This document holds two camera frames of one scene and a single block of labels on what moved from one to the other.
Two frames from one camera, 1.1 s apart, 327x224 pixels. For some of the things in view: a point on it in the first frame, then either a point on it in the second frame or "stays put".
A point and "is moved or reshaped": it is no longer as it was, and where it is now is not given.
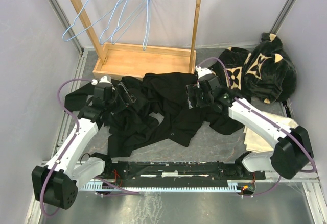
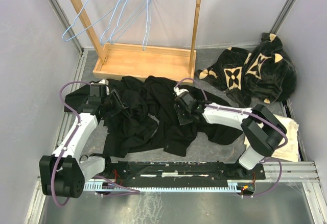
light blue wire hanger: (147, 17) stays put
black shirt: (139, 105) is moved or reshaped
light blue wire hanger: (111, 18) stays put
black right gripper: (191, 91) -> (181, 121)
